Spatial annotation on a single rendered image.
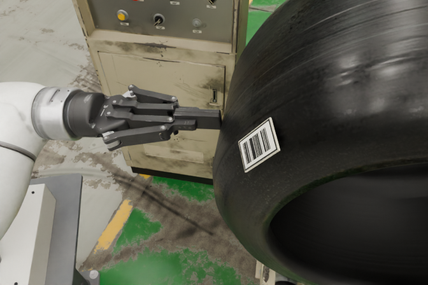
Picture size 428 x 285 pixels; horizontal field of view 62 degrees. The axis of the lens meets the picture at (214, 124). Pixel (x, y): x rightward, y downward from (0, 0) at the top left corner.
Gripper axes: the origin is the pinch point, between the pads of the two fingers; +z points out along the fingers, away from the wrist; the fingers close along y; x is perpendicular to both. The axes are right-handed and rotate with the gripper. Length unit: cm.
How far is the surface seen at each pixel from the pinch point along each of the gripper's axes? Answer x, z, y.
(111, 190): 115, -78, 50
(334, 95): -14.5, 18.0, -9.2
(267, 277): 40.1, 10.1, -8.9
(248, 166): -5.9, 9.5, -12.3
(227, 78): 45, -10, 61
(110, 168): 114, -84, 63
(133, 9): 19, -40, 66
